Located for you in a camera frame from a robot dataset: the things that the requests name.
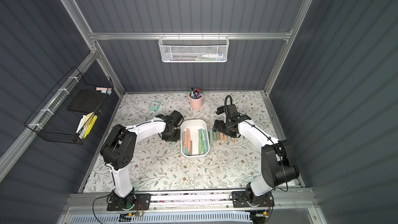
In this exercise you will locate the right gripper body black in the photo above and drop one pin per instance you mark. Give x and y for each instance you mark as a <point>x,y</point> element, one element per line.
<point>224,129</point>

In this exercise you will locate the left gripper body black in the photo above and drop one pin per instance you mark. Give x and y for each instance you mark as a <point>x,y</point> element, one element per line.
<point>170,134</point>

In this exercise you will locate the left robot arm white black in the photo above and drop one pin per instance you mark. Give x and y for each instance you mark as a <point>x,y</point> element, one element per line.
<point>118,149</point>

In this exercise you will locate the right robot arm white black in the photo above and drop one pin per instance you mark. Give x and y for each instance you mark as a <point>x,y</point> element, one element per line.
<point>278,162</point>

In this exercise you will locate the open pink celvinc knife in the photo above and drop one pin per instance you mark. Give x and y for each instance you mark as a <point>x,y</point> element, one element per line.
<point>187,143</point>

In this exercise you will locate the white storage box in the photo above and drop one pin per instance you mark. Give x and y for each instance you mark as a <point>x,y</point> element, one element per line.
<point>194,125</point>

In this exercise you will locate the teal folding knife in box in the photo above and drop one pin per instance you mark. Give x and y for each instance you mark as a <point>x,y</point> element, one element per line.
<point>204,140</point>

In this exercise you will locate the green folding knife in box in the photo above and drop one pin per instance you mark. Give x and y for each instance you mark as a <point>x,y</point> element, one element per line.
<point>200,143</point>

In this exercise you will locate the black stapler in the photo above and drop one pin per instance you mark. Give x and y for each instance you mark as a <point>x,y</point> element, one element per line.
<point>220,110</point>

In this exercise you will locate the teal alarm clock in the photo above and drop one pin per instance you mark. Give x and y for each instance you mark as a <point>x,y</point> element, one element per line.
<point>155,106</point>

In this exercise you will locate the floral table mat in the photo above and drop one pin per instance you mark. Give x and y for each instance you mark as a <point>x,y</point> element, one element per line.
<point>156,165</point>

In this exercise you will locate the pink pen holder cup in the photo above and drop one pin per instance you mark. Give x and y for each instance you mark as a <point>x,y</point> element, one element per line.
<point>196,103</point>

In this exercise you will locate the pens in pink cup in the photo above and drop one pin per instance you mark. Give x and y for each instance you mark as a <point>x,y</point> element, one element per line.
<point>195,93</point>

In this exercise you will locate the white tube in basket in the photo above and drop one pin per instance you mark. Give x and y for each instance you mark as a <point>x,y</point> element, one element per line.
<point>213,57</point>

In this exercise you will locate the yellow notepad in basket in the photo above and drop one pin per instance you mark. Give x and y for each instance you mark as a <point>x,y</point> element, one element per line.
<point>85,125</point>

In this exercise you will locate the black notebook in basket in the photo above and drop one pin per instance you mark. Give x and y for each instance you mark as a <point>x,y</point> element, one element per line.
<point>87,101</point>

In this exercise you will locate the white wire wall basket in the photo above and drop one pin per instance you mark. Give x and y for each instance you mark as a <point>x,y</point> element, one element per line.
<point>179,50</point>

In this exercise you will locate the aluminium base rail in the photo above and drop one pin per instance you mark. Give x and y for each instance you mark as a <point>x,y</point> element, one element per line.
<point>195,200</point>

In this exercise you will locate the black wire side basket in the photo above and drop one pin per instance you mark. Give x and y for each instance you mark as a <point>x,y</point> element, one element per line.
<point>69,115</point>

